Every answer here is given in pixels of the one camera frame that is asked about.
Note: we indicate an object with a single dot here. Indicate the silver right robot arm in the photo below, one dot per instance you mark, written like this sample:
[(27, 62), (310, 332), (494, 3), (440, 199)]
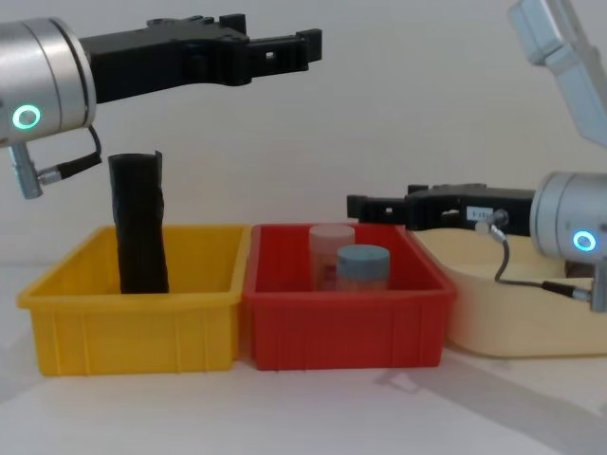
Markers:
[(559, 213)]

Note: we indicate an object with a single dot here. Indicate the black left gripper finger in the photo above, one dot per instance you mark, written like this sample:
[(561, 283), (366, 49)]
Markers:
[(284, 52)]

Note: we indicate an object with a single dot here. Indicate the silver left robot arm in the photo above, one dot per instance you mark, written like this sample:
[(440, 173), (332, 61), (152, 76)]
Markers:
[(52, 76)]

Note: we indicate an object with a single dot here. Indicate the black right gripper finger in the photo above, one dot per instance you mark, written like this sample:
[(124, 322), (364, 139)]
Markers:
[(374, 208)]

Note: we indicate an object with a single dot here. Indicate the black rolled sheet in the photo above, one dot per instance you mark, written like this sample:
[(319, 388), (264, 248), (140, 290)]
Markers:
[(140, 227)]

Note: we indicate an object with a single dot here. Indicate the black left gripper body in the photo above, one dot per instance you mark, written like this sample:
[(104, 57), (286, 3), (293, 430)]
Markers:
[(166, 57)]

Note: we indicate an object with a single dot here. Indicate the white table cloth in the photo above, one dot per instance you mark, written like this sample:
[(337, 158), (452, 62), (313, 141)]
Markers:
[(237, 412)]

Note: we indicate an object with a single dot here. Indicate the yellow plastic bin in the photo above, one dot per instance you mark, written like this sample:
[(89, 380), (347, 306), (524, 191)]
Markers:
[(133, 332)]

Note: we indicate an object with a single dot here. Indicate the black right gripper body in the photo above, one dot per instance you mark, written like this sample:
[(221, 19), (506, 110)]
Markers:
[(441, 208)]

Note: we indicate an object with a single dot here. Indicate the cream plastic tray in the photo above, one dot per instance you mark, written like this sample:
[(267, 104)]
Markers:
[(512, 322)]

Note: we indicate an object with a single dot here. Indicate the clear jar with grey lid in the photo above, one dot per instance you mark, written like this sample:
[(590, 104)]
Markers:
[(362, 267)]

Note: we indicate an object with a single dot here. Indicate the red plastic bin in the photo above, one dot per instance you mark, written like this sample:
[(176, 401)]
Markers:
[(341, 332)]

